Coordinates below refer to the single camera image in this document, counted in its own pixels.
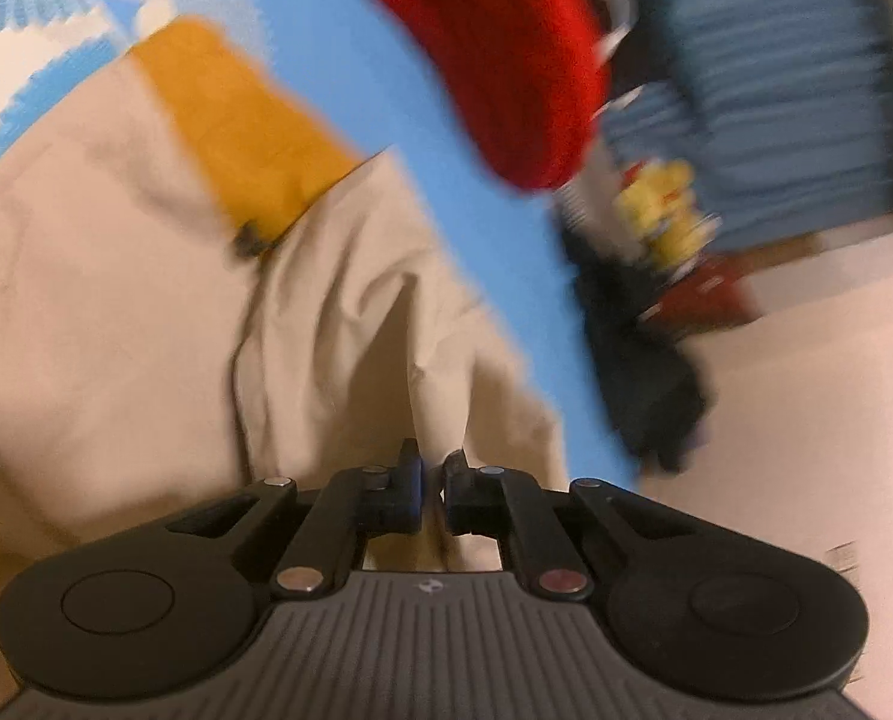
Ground dark red cushion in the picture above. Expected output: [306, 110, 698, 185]
[637, 253, 757, 337]

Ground beige and yellow jacket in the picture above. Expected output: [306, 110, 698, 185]
[0, 17, 569, 695]

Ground blue and white bed sheet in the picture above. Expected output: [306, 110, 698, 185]
[0, 0, 643, 492]

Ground black clothes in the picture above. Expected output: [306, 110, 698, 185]
[565, 231, 719, 475]

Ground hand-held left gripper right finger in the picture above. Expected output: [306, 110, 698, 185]
[444, 448, 706, 602]

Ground blue curtain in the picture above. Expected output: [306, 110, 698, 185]
[627, 0, 893, 250]

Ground white wall socket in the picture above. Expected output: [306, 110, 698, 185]
[823, 540, 862, 580]

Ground red fleece blanket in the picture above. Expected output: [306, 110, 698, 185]
[325, 0, 614, 194]

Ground yellow duck plush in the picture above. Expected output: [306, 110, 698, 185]
[616, 160, 694, 235]

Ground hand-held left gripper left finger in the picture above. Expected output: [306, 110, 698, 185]
[165, 437, 425, 602]

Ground yellow bear plush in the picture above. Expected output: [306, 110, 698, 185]
[652, 216, 720, 272]

